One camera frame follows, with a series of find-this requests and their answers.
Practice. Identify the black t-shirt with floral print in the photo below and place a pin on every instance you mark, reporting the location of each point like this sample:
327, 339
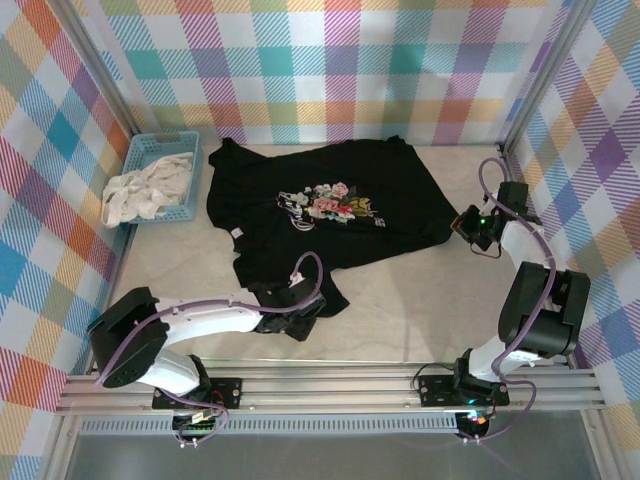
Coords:
260, 190

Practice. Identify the blue plastic basket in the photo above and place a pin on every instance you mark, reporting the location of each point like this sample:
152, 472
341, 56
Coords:
195, 175

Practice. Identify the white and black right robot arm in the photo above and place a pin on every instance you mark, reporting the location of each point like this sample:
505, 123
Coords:
545, 310

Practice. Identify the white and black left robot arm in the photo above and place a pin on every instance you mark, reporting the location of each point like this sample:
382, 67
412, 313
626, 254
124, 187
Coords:
210, 315

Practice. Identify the white crumpled t-shirt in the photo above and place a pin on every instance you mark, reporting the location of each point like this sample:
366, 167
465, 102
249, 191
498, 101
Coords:
150, 185

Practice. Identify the aluminium side rail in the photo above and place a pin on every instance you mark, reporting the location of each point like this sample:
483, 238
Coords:
112, 280
530, 235

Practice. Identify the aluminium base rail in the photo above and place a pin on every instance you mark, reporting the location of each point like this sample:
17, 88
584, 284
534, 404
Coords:
325, 392

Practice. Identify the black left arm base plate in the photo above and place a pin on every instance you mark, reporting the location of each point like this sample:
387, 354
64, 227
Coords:
230, 392

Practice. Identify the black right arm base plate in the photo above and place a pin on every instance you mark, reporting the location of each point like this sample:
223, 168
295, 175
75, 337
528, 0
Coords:
435, 390

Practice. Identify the aluminium frame post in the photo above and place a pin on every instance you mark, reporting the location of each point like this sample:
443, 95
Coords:
100, 75
547, 75

